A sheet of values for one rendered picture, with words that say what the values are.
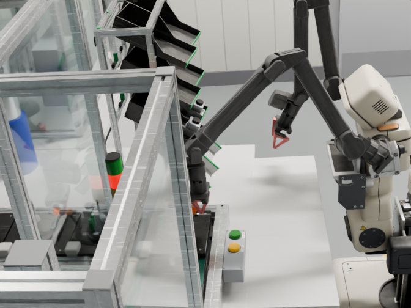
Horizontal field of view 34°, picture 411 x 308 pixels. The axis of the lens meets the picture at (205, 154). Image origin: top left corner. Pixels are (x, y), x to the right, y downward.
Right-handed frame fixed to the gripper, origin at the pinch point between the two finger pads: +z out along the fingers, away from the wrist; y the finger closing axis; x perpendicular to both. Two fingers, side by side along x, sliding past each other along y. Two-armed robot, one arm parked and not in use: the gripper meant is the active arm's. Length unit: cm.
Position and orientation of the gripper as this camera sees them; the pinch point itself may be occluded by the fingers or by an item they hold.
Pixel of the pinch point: (200, 211)
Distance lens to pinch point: 232.9
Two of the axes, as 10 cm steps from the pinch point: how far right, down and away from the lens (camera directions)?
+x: 9.9, -0.2, -1.2
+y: -0.9, 5.3, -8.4
